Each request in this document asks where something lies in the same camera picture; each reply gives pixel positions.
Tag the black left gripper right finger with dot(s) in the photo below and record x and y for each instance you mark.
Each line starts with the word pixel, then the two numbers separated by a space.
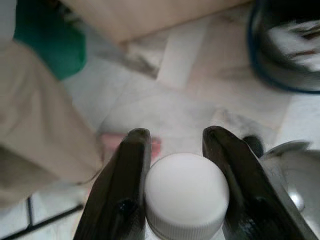
pixel 252 195

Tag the black round rubbish bin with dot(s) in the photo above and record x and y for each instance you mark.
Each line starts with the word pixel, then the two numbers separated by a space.
pixel 260 50

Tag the white paper trash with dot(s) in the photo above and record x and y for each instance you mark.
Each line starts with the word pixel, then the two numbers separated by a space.
pixel 292 42

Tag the person in beige trousers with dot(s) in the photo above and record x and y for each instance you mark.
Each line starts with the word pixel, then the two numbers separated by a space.
pixel 37 112

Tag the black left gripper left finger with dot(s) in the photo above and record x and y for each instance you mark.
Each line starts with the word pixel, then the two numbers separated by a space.
pixel 120 195

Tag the beige sofa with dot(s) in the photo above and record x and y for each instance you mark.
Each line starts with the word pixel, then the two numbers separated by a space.
pixel 150 17

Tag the black robot left foot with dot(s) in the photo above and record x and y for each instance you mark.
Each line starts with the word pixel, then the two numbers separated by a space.
pixel 255 145

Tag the grey robot left leg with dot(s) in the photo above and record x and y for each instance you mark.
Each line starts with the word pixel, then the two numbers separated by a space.
pixel 302 180

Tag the white capped plastic bottle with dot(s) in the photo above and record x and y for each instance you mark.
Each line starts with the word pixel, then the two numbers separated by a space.
pixel 186 187

